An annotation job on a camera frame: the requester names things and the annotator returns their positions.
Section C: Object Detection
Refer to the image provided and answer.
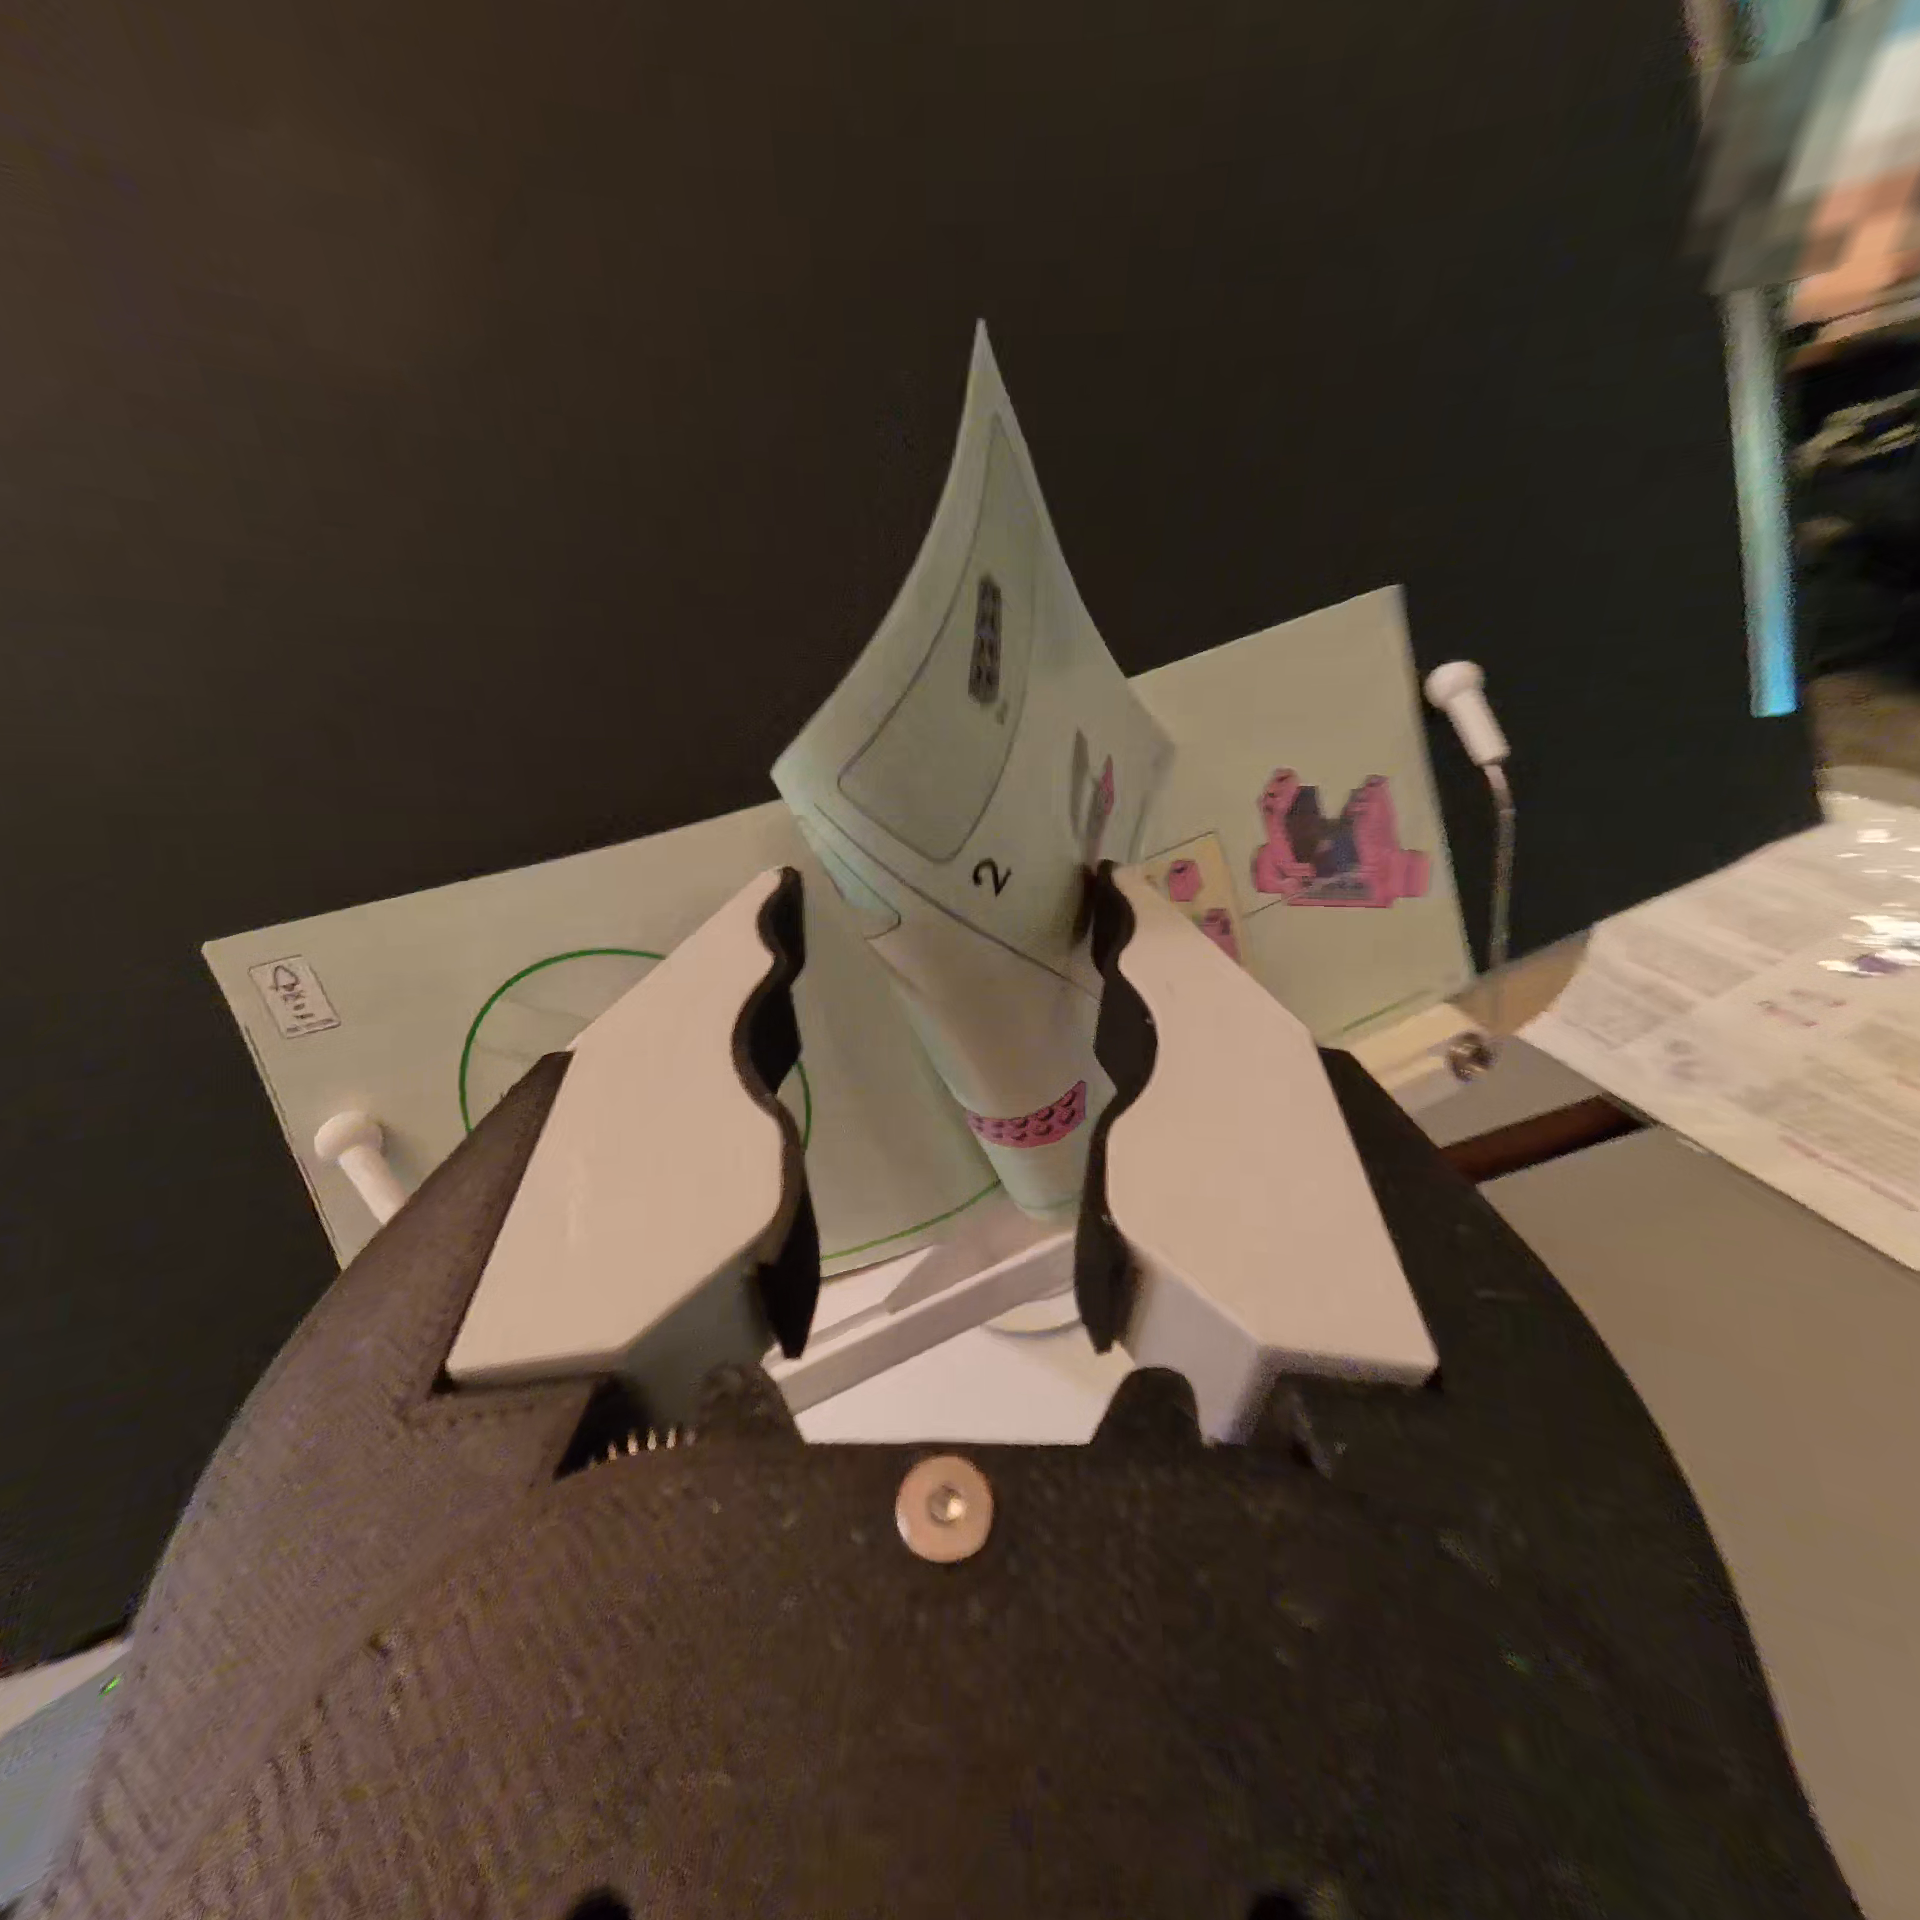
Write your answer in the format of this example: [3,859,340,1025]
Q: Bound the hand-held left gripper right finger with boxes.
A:
[1073,859,1443,1445]

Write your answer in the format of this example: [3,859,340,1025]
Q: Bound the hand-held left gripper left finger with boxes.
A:
[446,866,822,1414]

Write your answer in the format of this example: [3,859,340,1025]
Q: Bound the white book stand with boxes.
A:
[315,661,1593,1450]

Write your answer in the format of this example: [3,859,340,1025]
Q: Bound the instruction booklet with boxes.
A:
[200,318,1479,1277]

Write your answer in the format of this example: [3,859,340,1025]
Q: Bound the printed paper sheet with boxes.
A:
[1521,796,1920,1269]

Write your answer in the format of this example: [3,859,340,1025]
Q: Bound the black flat panel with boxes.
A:
[0,0,1824,1667]

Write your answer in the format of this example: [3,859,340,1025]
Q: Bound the grey device with green light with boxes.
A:
[0,1642,137,1920]

